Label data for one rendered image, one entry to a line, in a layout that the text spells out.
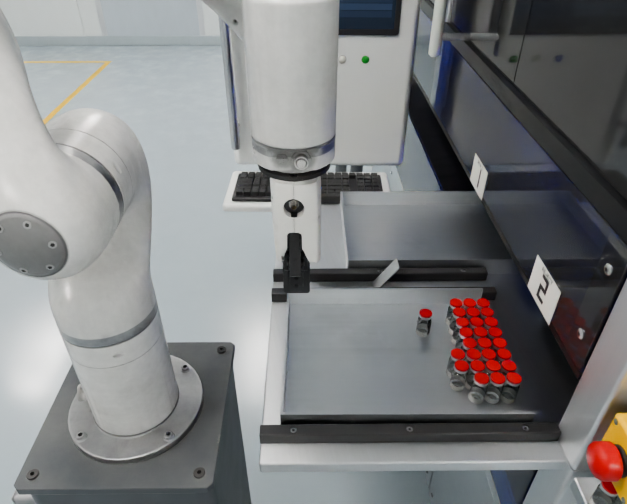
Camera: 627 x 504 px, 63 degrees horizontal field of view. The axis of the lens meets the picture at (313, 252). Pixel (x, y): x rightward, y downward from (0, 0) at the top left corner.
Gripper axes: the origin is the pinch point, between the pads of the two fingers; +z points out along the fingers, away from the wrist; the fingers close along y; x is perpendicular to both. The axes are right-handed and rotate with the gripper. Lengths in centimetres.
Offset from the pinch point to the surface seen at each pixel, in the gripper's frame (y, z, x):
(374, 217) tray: 48, 22, -16
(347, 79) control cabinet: 89, 4, -12
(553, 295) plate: 4.0, 6.8, -34.7
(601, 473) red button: -19.5, 10.5, -31.5
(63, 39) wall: 543, 104, 263
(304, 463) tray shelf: -10.8, 22.4, -0.8
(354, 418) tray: -6.0, 19.6, -7.5
